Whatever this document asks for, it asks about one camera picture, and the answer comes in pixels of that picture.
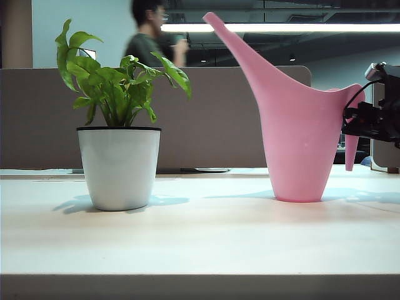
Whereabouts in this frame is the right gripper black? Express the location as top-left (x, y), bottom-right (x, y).
top-left (341, 98), bottom-right (400, 149)

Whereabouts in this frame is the pink plastic watering can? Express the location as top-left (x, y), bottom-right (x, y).
top-left (202, 11), bottom-right (366, 203)

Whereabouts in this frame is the white plant pot black rim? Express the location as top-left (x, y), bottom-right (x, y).
top-left (76, 126), bottom-right (163, 211)

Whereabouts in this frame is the green leafy plant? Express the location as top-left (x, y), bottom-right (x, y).
top-left (55, 18), bottom-right (193, 128)

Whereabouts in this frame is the beige rounded partition panel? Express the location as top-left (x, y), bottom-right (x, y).
top-left (371, 82), bottom-right (400, 174)

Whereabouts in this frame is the long ceiling light strip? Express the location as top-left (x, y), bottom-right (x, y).
top-left (159, 22), bottom-right (400, 33)

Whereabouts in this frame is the brown desk divider panel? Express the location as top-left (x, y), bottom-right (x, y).
top-left (0, 65), bottom-right (313, 171)

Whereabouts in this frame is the flat grey disc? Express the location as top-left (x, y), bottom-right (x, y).
top-left (194, 167), bottom-right (232, 174)

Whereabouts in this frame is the person in dark shirt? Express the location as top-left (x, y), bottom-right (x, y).
top-left (123, 0), bottom-right (190, 68)

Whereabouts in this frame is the thin black camera cable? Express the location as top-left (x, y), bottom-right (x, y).
top-left (344, 79), bottom-right (378, 109)

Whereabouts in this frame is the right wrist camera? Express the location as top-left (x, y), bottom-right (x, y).
top-left (364, 61), bottom-right (400, 100)

